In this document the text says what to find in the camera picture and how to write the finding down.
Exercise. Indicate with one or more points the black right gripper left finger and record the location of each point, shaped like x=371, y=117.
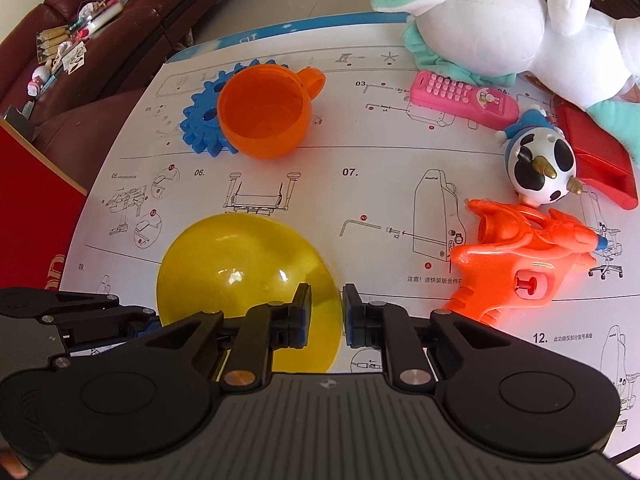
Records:
x=252, y=340

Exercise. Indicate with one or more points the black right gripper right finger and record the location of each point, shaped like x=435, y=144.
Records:
x=400, y=337

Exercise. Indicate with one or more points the yellow plastic bowl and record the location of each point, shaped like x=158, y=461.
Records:
x=232, y=262

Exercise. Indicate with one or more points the orange toy water gun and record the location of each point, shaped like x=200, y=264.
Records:
x=521, y=258

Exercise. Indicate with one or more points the orange plastic cup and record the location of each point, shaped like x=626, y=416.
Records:
x=264, y=111

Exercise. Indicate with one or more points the red storage box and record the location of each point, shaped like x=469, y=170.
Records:
x=39, y=210

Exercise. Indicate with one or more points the white instruction sheet poster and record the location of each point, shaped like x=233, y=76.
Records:
x=379, y=187

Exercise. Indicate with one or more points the blue plastic gear toy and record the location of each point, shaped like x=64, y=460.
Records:
x=200, y=126

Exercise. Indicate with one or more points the cow pattern ball figurine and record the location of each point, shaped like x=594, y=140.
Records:
x=540, y=163

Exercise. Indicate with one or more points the pink toy phone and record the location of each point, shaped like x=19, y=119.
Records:
x=488, y=107

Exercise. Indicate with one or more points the red flat plastic case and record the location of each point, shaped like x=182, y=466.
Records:
x=602, y=162

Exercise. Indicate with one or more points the dark red leather sofa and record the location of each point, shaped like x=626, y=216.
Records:
x=78, y=117

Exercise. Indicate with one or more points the white unicorn plush toy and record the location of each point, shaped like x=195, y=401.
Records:
x=579, y=53

